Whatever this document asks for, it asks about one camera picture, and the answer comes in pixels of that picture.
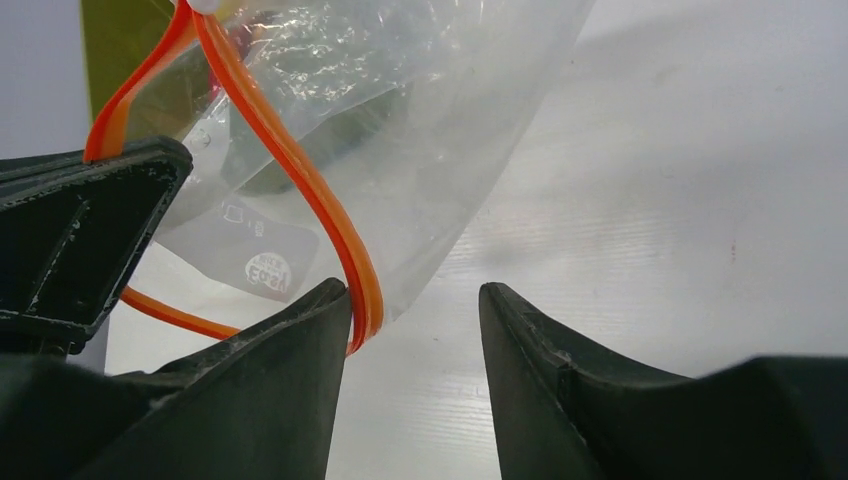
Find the olive green plastic basket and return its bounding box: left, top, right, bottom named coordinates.
left=80, top=0, right=212, bottom=141

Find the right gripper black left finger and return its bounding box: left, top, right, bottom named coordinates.
left=1, top=279, right=351, bottom=479

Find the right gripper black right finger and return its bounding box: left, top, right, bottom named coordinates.
left=479, top=283, right=847, bottom=479

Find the clear zip bag orange zipper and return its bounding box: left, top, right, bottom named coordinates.
left=84, top=1, right=593, bottom=351

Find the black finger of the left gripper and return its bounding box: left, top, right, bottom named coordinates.
left=1, top=136, right=193, bottom=355

